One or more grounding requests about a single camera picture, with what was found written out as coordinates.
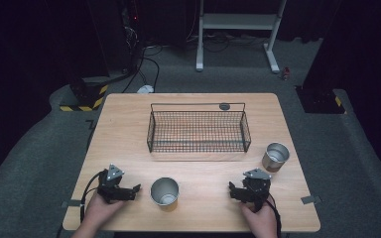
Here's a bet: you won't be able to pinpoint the yellow-black striped stand base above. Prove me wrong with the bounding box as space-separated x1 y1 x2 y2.
59 77 110 113
295 84 348 115

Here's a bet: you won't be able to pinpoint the black floor cables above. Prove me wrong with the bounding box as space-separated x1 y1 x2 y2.
121 45 164 94

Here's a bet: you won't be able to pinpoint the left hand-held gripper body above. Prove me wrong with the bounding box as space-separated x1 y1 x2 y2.
96 163 137 204

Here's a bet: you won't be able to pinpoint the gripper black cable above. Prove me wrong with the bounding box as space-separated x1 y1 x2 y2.
78 170 109 224
266 193 283 238

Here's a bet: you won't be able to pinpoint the white power adapter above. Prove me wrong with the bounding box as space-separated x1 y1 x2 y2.
136 84 155 95

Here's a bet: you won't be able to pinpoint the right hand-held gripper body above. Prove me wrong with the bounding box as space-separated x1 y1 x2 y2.
240 168 273 213

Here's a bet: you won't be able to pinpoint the white metal stand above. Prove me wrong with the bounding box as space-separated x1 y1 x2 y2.
194 0 288 74

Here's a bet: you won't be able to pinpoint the orange cup with silver inside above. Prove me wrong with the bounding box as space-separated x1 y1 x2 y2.
150 177 181 212

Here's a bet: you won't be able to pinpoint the grey tape strip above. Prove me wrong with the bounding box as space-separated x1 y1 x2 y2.
61 199 83 209
300 194 323 205

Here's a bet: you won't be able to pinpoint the brown cup with silver inside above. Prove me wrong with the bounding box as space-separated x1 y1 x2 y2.
261 142 291 174

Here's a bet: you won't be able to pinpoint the dark computer tower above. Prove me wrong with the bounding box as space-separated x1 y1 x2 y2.
86 0 147 76

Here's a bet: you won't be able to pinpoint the person's right hand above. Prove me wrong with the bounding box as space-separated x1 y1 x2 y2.
239 201 279 238

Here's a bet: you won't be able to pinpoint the person's left hand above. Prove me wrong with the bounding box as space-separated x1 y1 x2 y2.
84 192 127 232

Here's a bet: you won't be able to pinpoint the black wire basket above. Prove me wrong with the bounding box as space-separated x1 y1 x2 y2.
146 102 253 155

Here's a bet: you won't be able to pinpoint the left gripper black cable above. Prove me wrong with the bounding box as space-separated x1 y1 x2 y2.
78 170 109 224

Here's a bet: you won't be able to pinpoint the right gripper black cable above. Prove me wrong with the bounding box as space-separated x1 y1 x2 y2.
266 193 283 238

